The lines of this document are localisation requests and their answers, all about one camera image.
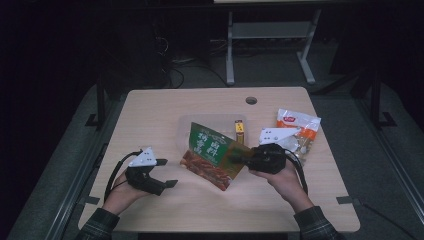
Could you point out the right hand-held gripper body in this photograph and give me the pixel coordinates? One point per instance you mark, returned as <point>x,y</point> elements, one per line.
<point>268,159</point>

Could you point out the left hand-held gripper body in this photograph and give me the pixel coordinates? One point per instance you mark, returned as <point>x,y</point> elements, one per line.
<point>143,178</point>

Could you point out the gold and red snack box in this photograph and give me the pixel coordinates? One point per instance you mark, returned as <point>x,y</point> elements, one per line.
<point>239,131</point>

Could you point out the green and red snack packet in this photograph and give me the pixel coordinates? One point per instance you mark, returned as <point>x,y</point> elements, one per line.
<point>208,156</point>

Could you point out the person's left hand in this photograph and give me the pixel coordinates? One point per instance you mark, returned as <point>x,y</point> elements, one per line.
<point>121,196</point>

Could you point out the person's right hand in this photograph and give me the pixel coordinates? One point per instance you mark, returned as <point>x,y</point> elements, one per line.
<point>286,185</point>

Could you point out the white and orange snack packet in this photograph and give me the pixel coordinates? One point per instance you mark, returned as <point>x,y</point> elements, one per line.
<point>301,118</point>

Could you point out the black metal stand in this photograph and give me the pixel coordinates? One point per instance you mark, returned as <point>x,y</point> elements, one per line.
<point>100,100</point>
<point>376,100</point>

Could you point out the grey table bracket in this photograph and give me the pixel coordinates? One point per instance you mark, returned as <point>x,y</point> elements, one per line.
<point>89,200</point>
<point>347,200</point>

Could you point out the grey metal desk frame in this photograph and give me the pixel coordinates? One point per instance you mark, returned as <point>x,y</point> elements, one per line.
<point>270,30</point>

